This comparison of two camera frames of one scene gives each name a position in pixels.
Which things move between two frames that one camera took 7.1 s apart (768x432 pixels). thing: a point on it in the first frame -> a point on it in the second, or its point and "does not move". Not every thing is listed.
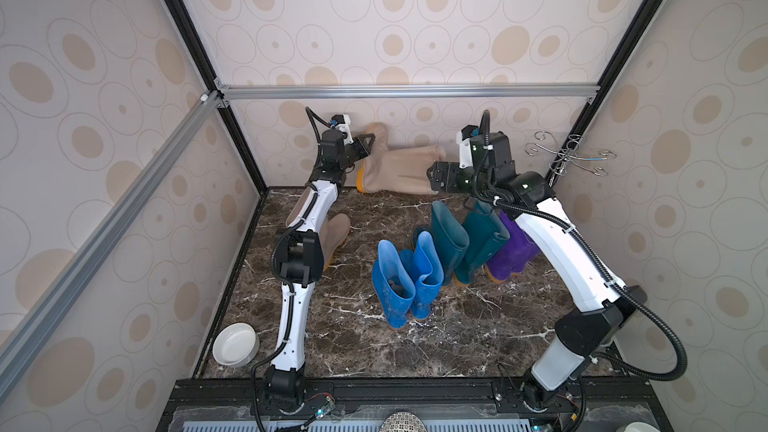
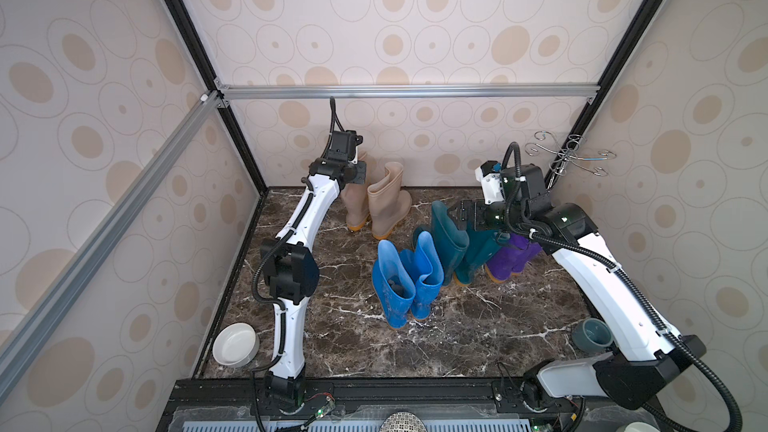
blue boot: (425, 270) does not move
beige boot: (334, 228) -> (355, 197)
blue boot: (393, 285) does not move
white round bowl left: (236, 345) does not move
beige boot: (396, 169) -> (388, 203)
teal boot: (486, 234) does not move
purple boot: (520, 252) does not move
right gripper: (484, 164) -> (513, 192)
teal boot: (450, 237) does not move
